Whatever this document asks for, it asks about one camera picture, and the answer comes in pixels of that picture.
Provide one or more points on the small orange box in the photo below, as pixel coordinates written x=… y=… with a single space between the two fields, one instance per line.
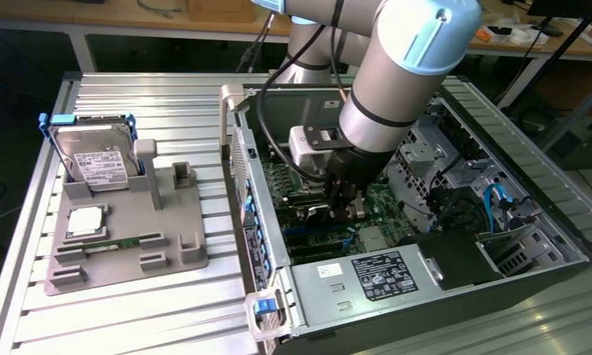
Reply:
x=485 y=35

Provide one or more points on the grey metal stand leg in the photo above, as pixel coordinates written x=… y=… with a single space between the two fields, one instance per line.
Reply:
x=578 y=111

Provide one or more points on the silver CPU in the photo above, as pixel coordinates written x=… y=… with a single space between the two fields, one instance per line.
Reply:
x=84 y=222

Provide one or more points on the black plastic air shroud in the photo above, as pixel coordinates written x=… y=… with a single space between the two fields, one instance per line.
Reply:
x=448 y=259

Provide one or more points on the black expansion slot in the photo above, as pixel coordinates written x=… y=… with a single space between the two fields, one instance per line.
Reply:
x=317 y=253
x=316 y=242

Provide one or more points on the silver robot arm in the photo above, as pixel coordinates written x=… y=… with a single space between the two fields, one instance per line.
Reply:
x=399 y=92

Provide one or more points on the grey parts rack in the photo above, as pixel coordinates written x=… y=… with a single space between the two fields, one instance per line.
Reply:
x=128 y=222

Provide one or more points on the blue case release tab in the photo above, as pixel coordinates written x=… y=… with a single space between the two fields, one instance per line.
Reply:
x=264 y=307

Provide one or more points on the silver drive cage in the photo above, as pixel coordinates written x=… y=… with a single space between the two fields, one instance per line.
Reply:
x=419 y=174

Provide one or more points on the silver chipset heatsink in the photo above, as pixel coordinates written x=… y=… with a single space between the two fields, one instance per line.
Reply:
x=373 y=239

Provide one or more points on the hard disk with blue bracket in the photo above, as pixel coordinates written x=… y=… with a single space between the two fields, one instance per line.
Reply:
x=93 y=155

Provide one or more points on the green motherboard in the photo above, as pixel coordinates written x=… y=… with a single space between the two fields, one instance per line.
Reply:
x=384 y=199

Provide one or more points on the black floor box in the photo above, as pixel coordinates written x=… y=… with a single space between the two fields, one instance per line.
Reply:
x=582 y=148

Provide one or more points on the long wooden desk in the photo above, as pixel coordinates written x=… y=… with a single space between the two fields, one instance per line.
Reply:
x=102 y=18

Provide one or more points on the black open PC case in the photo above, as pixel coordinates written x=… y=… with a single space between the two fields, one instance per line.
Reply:
x=473 y=325

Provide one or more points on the silver disk bay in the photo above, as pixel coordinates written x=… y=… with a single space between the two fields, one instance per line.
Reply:
x=517 y=255

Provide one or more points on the green RAM stick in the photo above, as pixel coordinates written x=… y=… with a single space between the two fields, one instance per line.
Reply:
x=113 y=244

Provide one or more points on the black stand pole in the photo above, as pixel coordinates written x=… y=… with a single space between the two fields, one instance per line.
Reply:
x=575 y=35

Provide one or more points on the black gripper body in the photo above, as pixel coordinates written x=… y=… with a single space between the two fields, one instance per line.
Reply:
x=360 y=166

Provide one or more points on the graphics card with metal bracket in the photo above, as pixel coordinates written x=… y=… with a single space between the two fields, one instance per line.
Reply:
x=320 y=219

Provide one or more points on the blue slot retention latch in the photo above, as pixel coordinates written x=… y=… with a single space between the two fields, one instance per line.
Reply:
x=249 y=203

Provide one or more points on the black computer monitor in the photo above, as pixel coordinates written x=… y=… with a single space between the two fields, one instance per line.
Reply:
x=567 y=7

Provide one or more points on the black RAM stick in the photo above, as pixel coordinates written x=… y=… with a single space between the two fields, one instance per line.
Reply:
x=296 y=202

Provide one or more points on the grey power supply unit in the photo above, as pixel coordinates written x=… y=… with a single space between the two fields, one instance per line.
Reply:
x=316 y=296

